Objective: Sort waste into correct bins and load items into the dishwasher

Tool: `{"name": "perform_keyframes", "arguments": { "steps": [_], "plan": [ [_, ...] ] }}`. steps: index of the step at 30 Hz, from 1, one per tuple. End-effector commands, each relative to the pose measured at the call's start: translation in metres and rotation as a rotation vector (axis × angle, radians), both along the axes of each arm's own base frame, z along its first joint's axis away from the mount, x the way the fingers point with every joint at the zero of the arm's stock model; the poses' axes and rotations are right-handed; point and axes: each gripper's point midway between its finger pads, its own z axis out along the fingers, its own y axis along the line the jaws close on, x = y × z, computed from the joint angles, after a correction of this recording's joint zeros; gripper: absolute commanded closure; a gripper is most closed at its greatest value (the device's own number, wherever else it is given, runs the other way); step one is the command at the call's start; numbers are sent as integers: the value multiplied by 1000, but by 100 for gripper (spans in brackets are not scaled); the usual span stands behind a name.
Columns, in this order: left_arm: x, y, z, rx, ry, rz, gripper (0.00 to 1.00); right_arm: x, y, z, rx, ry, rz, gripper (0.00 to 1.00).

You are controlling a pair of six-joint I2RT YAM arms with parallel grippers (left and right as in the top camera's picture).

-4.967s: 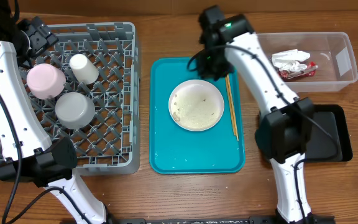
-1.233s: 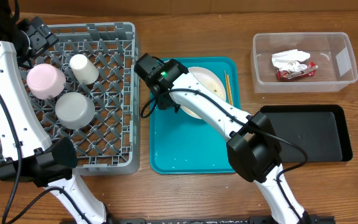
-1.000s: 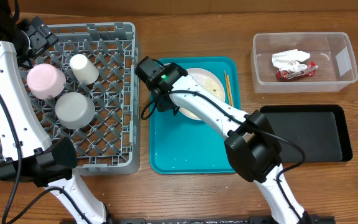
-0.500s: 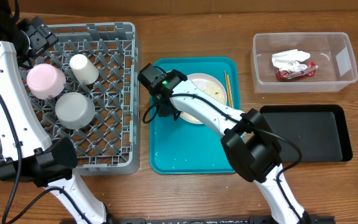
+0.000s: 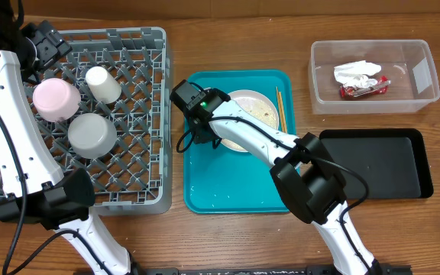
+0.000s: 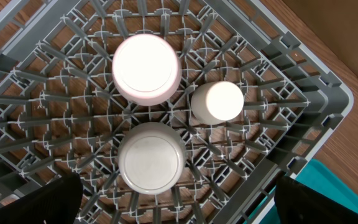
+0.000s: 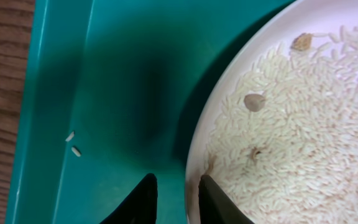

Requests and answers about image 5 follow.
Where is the small pink plate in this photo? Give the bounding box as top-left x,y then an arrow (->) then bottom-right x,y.
32,78 -> 81,122

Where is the large white plate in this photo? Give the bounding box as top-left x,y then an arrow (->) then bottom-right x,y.
219,89 -> 281,154

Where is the white cup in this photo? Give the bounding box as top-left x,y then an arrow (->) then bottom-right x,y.
85,66 -> 121,104

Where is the wooden chopstick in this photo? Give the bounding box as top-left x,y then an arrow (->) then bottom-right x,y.
274,86 -> 286,133
277,90 -> 289,134

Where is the grey bowl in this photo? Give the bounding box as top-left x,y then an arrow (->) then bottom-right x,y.
68,113 -> 118,159

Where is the white tissue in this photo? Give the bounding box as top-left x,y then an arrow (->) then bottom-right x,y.
334,60 -> 382,89

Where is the red snack wrapper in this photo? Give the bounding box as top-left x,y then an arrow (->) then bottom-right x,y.
339,76 -> 391,99

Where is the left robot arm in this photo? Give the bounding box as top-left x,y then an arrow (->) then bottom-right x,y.
0,1 -> 141,274

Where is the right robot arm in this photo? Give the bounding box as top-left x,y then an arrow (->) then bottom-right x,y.
170,79 -> 382,274

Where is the grey dishwasher rack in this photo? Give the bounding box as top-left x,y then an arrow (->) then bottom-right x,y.
0,26 -> 173,221

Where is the black tray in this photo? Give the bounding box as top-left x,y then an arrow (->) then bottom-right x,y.
319,128 -> 434,199

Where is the clear plastic bin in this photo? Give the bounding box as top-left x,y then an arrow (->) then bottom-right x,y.
309,40 -> 440,114

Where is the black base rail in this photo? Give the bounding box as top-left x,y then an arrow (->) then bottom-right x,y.
143,264 -> 412,275

